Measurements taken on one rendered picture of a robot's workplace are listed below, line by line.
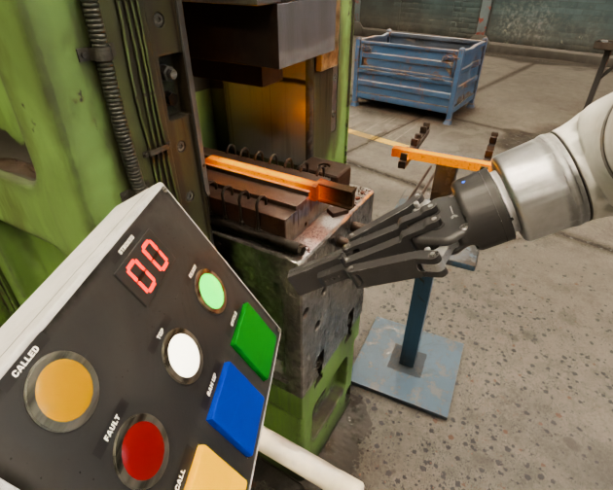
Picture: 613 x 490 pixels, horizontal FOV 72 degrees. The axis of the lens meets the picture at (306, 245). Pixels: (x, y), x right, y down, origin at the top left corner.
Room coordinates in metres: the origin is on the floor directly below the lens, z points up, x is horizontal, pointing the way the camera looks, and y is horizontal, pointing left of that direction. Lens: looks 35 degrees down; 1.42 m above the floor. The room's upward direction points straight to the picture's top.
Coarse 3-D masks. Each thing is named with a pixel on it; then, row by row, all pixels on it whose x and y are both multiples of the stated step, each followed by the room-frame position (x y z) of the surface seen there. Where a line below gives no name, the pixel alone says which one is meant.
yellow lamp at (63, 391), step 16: (48, 368) 0.20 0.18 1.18; (64, 368) 0.20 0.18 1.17; (80, 368) 0.21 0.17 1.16; (48, 384) 0.19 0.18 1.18; (64, 384) 0.19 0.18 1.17; (80, 384) 0.20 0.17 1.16; (48, 400) 0.18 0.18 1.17; (64, 400) 0.19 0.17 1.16; (80, 400) 0.19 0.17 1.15; (48, 416) 0.17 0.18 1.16; (64, 416) 0.18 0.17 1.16
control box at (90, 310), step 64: (128, 256) 0.33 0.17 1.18; (192, 256) 0.41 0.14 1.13; (64, 320) 0.24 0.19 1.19; (128, 320) 0.28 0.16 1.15; (192, 320) 0.33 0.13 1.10; (0, 384) 0.17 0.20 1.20; (128, 384) 0.23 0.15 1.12; (192, 384) 0.27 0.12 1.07; (256, 384) 0.33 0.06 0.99; (0, 448) 0.14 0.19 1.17; (64, 448) 0.16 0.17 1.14; (192, 448) 0.22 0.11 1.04; (256, 448) 0.26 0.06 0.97
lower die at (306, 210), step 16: (240, 160) 1.01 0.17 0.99; (256, 160) 1.01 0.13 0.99; (208, 176) 0.92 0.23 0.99; (224, 176) 0.92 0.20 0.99; (240, 176) 0.91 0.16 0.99; (256, 176) 0.90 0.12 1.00; (304, 176) 0.92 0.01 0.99; (320, 176) 0.92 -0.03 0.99; (224, 192) 0.86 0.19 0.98; (256, 192) 0.84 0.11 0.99; (272, 192) 0.84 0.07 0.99; (288, 192) 0.84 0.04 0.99; (304, 192) 0.83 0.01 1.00; (272, 208) 0.78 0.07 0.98; (288, 208) 0.78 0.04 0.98; (304, 208) 0.80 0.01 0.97; (320, 208) 0.87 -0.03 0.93; (256, 224) 0.77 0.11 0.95; (272, 224) 0.75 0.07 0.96; (288, 224) 0.75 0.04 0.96; (304, 224) 0.80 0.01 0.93
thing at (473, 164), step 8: (392, 152) 1.12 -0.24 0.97; (400, 152) 1.11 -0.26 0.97; (408, 152) 1.10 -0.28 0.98; (416, 152) 1.10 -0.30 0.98; (424, 152) 1.10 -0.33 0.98; (432, 152) 1.10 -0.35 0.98; (424, 160) 1.08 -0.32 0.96; (432, 160) 1.07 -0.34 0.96; (440, 160) 1.06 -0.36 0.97; (448, 160) 1.06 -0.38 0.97; (456, 160) 1.05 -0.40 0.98; (464, 160) 1.04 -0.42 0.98; (472, 160) 1.04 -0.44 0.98; (480, 160) 1.04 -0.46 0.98; (464, 168) 1.04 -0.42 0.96; (472, 168) 1.03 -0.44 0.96; (488, 168) 1.01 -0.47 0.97
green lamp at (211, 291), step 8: (200, 280) 0.39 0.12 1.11; (208, 280) 0.40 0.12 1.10; (216, 280) 0.41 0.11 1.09; (200, 288) 0.38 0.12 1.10; (208, 288) 0.38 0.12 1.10; (216, 288) 0.40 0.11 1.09; (208, 296) 0.38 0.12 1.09; (216, 296) 0.39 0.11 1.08; (208, 304) 0.37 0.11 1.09; (216, 304) 0.38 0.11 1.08
